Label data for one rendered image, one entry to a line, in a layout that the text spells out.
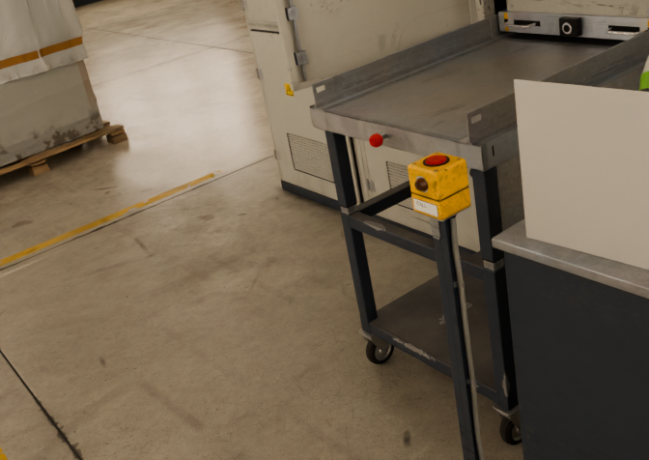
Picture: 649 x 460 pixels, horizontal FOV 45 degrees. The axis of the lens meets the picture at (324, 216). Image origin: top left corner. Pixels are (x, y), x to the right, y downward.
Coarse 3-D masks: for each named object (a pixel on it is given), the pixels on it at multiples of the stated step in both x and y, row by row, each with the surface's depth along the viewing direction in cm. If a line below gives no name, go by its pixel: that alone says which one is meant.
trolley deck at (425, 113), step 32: (448, 64) 225; (480, 64) 219; (512, 64) 214; (544, 64) 208; (640, 64) 194; (384, 96) 208; (416, 96) 203; (448, 96) 198; (480, 96) 194; (320, 128) 211; (352, 128) 198; (384, 128) 187; (416, 128) 181; (448, 128) 177; (512, 128) 170; (480, 160) 165
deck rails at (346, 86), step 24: (480, 24) 237; (408, 48) 222; (432, 48) 227; (456, 48) 233; (624, 48) 190; (648, 48) 196; (360, 72) 214; (384, 72) 219; (408, 72) 223; (576, 72) 181; (600, 72) 186; (336, 96) 211; (360, 96) 212; (504, 96) 169; (480, 120) 166; (504, 120) 170
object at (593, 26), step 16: (528, 16) 230; (544, 16) 226; (560, 16) 221; (576, 16) 217; (592, 16) 213; (608, 16) 209; (624, 16) 206; (528, 32) 233; (544, 32) 228; (592, 32) 215
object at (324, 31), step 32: (288, 0) 224; (320, 0) 227; (352, 0) 230; (384, 0) 234; (416, 0) 237; (448, 0) 241; (288, 32) 224; (320, 32) 230; (352, 32) 234; (384, 32) 237; (416, 32) 241; (448, 32) 244; (288, 64) 228; (320, 64) 234; (352, 64) 237
